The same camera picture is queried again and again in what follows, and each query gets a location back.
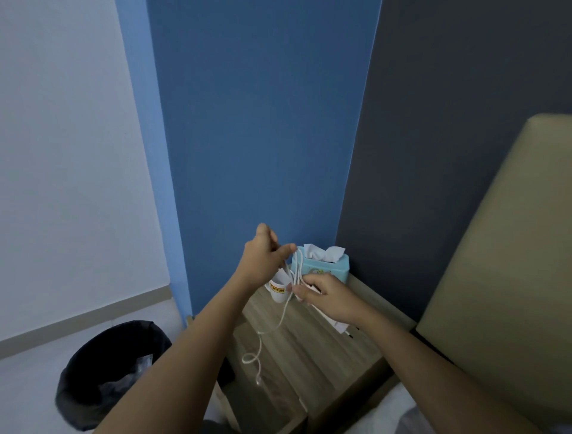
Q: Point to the clear plastic wrapper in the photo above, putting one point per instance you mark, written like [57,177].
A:
[123,378]

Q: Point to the person's right hand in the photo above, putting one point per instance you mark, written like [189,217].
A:
[335,299]

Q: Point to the person's left forearm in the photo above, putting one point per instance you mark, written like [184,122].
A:
[187,357]

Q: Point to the light blue tissue pack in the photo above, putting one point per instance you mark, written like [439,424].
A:
[328,269]

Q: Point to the person's left hand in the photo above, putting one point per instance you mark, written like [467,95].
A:
[257,264]

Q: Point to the person's left thumb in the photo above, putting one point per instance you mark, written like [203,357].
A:
[286,251]

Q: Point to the white charger adapter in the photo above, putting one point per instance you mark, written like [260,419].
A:
[333,325]

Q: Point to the person's right forearm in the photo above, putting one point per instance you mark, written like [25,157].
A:
[429,371]

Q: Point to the beige padded headboard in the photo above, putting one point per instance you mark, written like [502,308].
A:
[505,277]

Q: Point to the white tissue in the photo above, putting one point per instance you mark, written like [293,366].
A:
[322,254]

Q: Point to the white cup with yellow label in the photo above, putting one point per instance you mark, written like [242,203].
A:
[278,290]

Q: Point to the wooden bedside table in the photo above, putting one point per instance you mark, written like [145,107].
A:
[313,357]

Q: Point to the person's right thumb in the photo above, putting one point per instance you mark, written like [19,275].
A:
[318,280]

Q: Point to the white bed sheet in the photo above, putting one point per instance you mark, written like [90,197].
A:
[393,416]

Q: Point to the black trash bin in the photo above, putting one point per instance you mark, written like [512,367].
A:
[85,393]

